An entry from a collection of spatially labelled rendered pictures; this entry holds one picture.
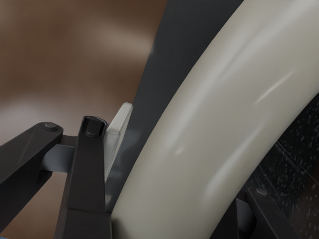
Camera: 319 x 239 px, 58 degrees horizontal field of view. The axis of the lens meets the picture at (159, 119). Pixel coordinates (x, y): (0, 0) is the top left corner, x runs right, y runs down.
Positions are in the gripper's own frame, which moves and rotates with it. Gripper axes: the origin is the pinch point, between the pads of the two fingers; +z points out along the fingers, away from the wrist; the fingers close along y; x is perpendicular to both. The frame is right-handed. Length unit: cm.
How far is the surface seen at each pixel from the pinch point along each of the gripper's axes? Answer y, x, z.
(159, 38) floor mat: -3, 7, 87
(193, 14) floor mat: 5, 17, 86
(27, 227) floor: -32, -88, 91
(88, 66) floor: -25, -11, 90
